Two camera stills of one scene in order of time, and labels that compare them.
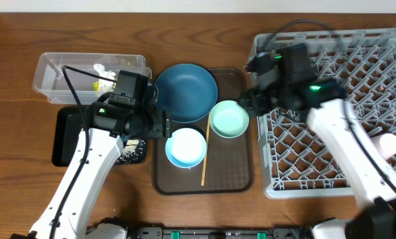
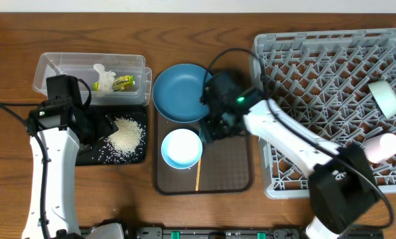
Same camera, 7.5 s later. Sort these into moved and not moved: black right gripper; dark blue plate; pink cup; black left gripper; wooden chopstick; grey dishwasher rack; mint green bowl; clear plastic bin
Moved: black right gripper; black left gripper; wooden chopstick; mint green bowl
Not moved: pink cup; grey dishwasher rack; clear plastic bin; dark blue plate
